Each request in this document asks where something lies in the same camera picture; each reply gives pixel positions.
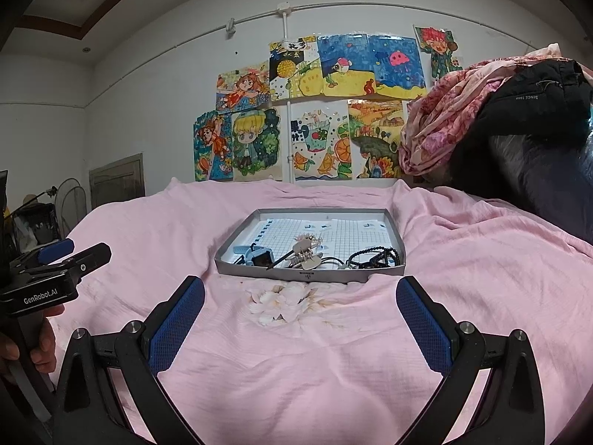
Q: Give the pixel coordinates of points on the standing fan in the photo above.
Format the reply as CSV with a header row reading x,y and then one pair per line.
x,y
47,217

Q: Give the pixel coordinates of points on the grey tray with grid paper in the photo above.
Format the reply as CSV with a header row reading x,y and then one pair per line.
x,y
355,244

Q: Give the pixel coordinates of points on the brown wooden door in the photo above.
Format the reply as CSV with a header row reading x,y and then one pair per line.
x,y
119,181

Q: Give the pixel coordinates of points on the blue sea jellyfish drawing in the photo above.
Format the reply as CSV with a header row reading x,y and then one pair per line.
x,y
361,64

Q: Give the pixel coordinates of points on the landscape sunflower drawing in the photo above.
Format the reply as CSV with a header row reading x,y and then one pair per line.
x,y
375,129

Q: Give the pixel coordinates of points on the mermaid girl drawing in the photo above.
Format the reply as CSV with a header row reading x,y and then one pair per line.
x,y
212,147

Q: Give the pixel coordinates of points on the red hair girl drawing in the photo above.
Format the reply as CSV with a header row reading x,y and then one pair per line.
x,y
441,46

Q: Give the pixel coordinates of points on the light blue kids smartwatch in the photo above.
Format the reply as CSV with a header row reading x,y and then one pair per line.
x,y
253,255

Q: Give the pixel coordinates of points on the orange hair girl drawing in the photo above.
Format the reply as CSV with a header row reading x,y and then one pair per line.
x,y
243,89

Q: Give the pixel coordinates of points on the dark hair stick with flowers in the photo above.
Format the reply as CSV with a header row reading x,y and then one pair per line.
x,y
283,258

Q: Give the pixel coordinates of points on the space yellow planet drawing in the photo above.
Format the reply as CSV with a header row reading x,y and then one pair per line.
x,y
295,69

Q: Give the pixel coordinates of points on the pink floral folded quilt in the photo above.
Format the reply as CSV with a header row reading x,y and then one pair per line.
x,y
437,121

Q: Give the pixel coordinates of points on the fruit drink drawing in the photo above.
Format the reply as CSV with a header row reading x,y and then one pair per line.
x,y
321,141

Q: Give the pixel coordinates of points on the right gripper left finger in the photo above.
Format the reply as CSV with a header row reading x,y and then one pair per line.
x,y
88,408

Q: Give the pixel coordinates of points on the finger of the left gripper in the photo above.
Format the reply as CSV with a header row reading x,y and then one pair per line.
x,y
44,255
83,263

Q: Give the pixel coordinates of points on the black clothing pile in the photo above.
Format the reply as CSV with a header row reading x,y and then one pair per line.
x,y
531,145

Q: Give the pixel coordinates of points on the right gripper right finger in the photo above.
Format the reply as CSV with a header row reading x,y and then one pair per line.
x,y
511,407

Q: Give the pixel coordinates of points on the beige hair claw clip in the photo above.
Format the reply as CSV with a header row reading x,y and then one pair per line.
x,y
305,252

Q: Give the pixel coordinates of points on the person's left hand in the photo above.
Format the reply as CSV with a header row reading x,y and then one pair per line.
x,y
43,356

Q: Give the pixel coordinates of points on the blond boy drawing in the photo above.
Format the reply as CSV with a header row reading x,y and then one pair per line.
x,y
256,141

